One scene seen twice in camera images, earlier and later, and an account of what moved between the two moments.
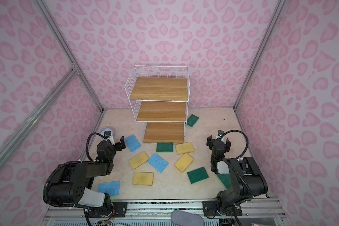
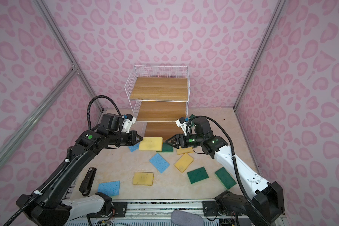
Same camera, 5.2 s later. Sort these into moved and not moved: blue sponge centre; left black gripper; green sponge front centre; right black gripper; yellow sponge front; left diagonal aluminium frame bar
Moved: left black gripper; right black gripper
Not moved: blue sponge centre; green sponge front centre; yellow sponge front; left diagonal aluminium frame bar
